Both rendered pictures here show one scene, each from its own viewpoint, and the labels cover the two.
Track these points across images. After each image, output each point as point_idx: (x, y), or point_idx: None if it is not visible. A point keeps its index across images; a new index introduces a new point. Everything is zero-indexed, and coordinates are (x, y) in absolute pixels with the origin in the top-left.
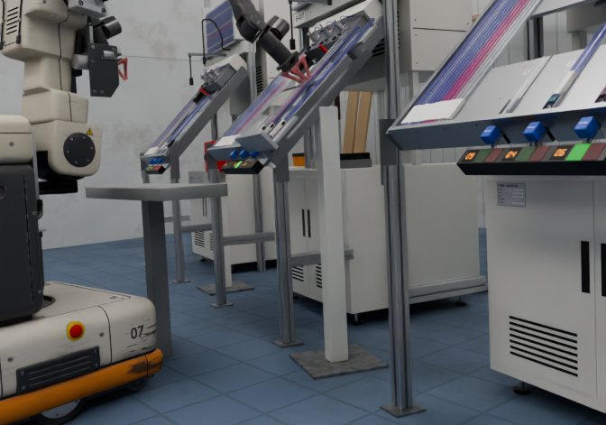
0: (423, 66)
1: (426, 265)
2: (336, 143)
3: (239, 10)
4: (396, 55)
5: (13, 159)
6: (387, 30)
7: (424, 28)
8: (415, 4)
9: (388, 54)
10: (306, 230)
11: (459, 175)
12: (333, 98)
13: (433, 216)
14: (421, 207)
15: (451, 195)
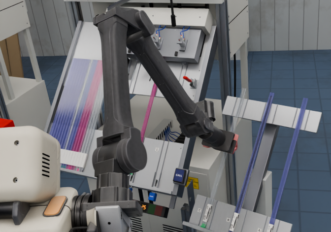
0: (232, 52)
1: (238, 193)
2: (271, 199)
3: (190, 118)
4: (229, 59)
5: None
6: (223, 40)
7: (232, 20)
8: (228, 2)
9: (224, 60)
10: (145, 200)
11: (246, 119)
12: (268, 166)
13: (239, 158)
14: (235, 158)
15: (244, 136)
